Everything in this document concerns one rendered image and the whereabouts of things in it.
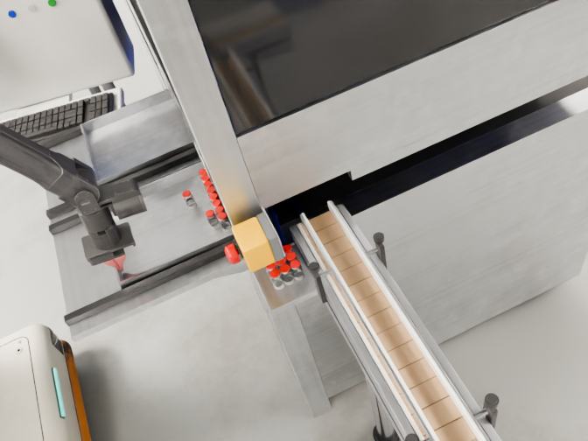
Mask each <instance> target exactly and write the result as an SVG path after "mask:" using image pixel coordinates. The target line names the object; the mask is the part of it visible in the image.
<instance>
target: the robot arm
mask: <svg viewBox="0 0 588 441"><path fill-rule="evenodd" d="M0 165H3V166H5V167H7V168H9V169H11V170H13V171H14V172H17V173H19V174H21V175H23V176H25V177H27V178H28V179H30V180H32V181H34V182H35V183H37V184H39V185H40V186H41V187H42V188H44V189H45V190H47V191H48V192H50V193H53V194H55V195H57V196H58V199H59V200H62V201H64V202H66V203H67V204H69V205H72V206H74V207H76V211H77V213H78V215H79V216H80V219H81V221H82V223H83V225H84V227H85V229H86V230H87V232H88V235H86V236H83V237H82V238H81V241H82V246H83V249H84V254H85V257H86V259H87V261H88V262H89V263H90V264H91V265H92V266H95V265H97V264H100V263H104V264H106V265H108V266H111V267H114V268H116V269H118V270H120V271H123V263H124V260H125V257H126V255H125V251H124V248H126V247H128V246H131V245H133V247H135V246H136V243H135V240H134V238H133V234H132V232H131V228H130V224H129V223H128V222H124V223H122V224H119V225H116V223H115V221H114V219H113V216H112V214H111V212H110V211H109V207H110V208H111V210H112V212H113V214H114V216H115V217H116V216H117V217H118V219H119V220H122V219H125V218H128V217H130V216H133V215H136V214H140V213H143V212H146V211H147V207H146V205H145V203H144V199H143V196H142V194H141V192H140V189H139V186H138V184H137V182H136V181H135V180H134V179H129V180H125V181H122V182H118V183H114V184H110V182H109V183H107V184H104V185H97V181H96V177H95V172H94V170H93V169H92V168H91V167H90V166H89V165H87V164H84V163H83V162H81V161H80V160H78V159H76V158H75V157H73V158H72V159H71V158H69V157H67V156H65V155H63V154H61V153H58V152H55V151H52V150H49V149H47V148H46V147H44V146H42V145H40V144H38V143H35V142H33V141H32V140H31V139H29V138H27V137H25V136H23V135H21V134H19V133H17V132H16V131H14V130H13V129H10V128H8V127H6V126H4V125H3V124H1V123H0Z"/></svg>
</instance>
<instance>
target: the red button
mask: <svg viewBox="0 0 588 441"><path fill-rule="evenodd" d="M225 254H226V256H227V259H228V260H229V262H230V263H232V264H237V263H239V262H240V261H241V259H240V257H239V256H238V255H239V254H240V251H239V249H238V248H237V249H235V246H234V244H233V243H230V244H228V245H227V246H226V247H225Z"/></svg>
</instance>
